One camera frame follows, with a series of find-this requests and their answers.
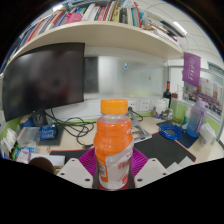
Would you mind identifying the grey metal laptop stand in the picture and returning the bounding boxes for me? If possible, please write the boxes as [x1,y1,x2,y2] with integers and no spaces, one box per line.
[127,106,153,144]

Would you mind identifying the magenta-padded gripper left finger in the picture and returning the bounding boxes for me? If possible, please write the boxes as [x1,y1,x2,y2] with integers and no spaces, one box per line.
[56,147,100,190]

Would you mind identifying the black cables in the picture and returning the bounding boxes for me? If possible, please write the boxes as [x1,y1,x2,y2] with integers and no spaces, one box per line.
[44,108,98,149]

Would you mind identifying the group photo poster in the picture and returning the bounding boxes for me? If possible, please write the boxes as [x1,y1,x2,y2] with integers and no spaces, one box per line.
[183,78,224,116]

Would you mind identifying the shelf unit with books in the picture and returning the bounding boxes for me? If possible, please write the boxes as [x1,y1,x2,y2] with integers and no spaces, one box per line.
[6,0,188,61]

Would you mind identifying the purple translucent water bottle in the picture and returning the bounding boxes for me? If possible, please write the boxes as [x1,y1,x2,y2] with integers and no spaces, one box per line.
[185,99,208,139]

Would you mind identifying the purple hanging banner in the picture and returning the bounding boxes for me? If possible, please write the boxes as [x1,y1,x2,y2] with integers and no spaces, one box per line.
[182,51,202,88]

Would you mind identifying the white tissue pack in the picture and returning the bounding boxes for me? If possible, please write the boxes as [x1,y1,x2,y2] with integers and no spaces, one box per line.
[199,122,217,146]

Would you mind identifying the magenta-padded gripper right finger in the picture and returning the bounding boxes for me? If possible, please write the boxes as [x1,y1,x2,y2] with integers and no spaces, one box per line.
[126,147,170,190]

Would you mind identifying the blue snack pack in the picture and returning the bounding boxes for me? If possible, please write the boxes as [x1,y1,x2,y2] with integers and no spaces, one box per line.
[39,123,58,141]

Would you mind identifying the folded white paper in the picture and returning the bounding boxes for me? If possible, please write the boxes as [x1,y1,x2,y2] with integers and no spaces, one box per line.
[164,155,195,174]

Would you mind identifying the coiled blue cable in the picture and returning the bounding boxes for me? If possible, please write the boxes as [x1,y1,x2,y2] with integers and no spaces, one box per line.
[158,124,184,141]

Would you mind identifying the orange drink bottle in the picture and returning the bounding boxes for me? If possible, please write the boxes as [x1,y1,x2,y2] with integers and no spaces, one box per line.
[92,98,136,191]

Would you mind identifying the stack of white napkins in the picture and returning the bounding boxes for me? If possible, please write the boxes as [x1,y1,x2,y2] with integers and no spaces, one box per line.
[0,128,18,158]

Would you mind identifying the floral ceramic mug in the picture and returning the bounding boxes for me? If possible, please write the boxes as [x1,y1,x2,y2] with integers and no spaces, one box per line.
[28,156,56,175]

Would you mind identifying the white written paper sheet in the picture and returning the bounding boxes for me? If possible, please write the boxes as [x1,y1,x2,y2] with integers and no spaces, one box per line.
[29,152,66,167]

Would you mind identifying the dark wine bottle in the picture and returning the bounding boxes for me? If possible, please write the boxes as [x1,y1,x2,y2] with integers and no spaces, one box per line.
[162,80,173,109]

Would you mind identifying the black computer monitor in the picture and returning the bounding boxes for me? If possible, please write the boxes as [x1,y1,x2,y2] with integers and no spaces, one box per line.
[1,42,86,123]

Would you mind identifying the black desk mat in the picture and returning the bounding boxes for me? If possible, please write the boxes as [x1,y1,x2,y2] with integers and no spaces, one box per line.
[49,131,198,173]

